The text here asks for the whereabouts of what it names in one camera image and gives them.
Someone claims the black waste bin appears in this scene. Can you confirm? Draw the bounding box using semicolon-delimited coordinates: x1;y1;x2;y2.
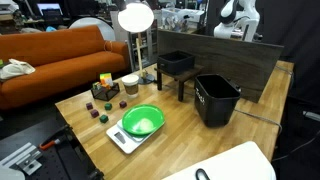
194;73;242;128

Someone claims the small dark wooden stool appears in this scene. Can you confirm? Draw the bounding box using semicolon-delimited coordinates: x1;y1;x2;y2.
154;64;205;103

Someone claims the paper coffee cup white lid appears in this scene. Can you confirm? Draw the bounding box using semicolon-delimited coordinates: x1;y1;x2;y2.
121;73;140;99

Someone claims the black fabric storage box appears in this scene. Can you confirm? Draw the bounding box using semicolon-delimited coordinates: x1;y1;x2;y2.
156;50;197;76

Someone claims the green plastic plate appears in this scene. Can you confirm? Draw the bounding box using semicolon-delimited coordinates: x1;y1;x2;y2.
121;103;166;136

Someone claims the grey metal shelf unit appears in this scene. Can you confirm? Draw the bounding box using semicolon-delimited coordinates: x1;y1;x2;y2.
126;28;159;72

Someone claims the large multicolour puzzle cube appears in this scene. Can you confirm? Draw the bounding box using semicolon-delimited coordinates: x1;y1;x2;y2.
99;72;114;88

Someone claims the white kitchen scale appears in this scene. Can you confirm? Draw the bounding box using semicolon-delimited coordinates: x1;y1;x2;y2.
105;118;161;155

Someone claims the dark wood panel board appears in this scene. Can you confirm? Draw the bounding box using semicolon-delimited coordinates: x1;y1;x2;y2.
157;28;284;104

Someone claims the clear plastic storage box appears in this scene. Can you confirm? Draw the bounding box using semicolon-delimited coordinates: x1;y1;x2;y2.
161;7;206;33

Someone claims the wooden desk lamp grey shade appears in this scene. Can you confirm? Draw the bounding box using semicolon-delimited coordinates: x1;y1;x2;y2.
117;1;156;85

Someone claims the white round panel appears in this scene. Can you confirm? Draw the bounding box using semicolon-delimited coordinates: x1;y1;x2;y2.
68;17;116;42

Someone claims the orange sofa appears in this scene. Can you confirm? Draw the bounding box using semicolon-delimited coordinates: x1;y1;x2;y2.
0;24;131;111

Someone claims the white cloth sheet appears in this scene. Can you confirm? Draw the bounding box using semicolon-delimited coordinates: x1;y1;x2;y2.
161;140;277;180

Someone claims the black perforated breadboard table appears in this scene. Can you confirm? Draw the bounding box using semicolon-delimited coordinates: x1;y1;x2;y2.
0;116;104;180

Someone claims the computer monitor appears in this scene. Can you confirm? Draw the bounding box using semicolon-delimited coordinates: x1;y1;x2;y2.
36;2;64;18

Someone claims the white cloth bag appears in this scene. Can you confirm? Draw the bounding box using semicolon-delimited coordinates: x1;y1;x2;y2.
0;58;36;80

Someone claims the white machine housing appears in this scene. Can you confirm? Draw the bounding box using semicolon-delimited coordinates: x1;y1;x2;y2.
0;165;26;180

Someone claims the black wire mesh basket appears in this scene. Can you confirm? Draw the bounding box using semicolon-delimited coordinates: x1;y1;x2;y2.
90;81;121;102

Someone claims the black loop handle tool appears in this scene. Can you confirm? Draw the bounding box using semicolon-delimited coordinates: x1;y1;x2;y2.
195;168;211;180

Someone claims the grey cable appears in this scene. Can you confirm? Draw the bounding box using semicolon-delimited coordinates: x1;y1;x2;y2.
233;108;284;134

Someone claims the orange handled bar clamp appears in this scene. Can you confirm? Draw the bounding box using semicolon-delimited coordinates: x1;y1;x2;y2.
38;124;73;152

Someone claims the aluminium extrusion bracket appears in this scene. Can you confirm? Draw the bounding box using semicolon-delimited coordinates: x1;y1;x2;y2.
0;142;43;176

